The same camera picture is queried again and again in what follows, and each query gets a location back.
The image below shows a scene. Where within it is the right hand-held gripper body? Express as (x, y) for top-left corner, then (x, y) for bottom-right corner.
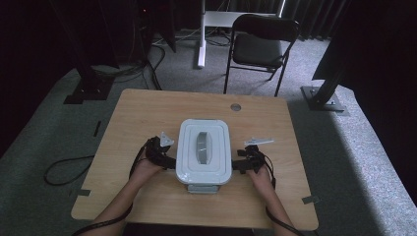
(240, 137), (275, 175)

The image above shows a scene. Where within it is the thick black floor cable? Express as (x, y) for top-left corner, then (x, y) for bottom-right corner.
(146, 42), (166, 91)

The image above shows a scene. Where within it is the person's right hand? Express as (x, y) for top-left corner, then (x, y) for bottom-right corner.
(246, 163), (277, 195)

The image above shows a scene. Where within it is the black floor cable loop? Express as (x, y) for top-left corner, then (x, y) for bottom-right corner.
(43, 154), (96, 187)

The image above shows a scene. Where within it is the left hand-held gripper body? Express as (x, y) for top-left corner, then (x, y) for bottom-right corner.
(144, 131), (176, 169)

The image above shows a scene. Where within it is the person's left hand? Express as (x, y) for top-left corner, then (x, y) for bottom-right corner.
(128, 156), (165, 190)

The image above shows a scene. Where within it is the white lid with grey handle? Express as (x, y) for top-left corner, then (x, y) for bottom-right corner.
(174, 118), (234, 187)

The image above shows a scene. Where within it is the white desk frame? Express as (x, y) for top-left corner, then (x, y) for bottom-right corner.
(196, 0), (287, 70)

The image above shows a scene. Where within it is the black folding chair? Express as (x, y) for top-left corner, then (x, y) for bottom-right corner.
(223, 13), (301, 97)

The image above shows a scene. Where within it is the black metal stand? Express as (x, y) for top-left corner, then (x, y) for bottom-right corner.
(300, 58), (349, 113)
(48, 0), (115, 105)

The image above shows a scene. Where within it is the dark curtain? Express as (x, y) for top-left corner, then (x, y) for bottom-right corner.
(311, 0), (417, 205)

